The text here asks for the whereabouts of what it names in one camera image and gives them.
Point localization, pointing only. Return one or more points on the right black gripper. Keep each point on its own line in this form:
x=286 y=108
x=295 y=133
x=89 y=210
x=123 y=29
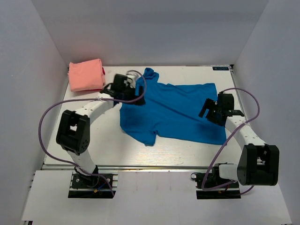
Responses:
x=209 y=104

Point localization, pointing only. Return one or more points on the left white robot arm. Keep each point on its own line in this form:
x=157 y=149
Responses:
x=74 y=128

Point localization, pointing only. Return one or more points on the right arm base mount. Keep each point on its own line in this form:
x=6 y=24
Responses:
x=230 y=191

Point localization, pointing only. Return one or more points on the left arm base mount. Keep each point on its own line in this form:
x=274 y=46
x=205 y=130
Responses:
x=96 y=188

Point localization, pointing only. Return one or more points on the blue t shirt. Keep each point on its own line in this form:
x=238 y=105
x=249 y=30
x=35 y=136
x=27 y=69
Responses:
x=171 y=111

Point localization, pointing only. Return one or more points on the blue table label sticker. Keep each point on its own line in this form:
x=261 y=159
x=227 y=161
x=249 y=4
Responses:
x=220 y=68

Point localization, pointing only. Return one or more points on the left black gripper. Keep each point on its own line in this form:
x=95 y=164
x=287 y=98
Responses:
x=140 y=102

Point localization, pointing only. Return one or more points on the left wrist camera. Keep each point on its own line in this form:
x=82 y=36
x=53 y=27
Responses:
x=131 y=79

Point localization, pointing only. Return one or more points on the folded pink t shirt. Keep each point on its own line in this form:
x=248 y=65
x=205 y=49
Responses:
x=86 y=75

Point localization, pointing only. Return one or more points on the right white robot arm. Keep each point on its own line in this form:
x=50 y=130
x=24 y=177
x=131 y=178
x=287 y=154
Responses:
x=259 y=162

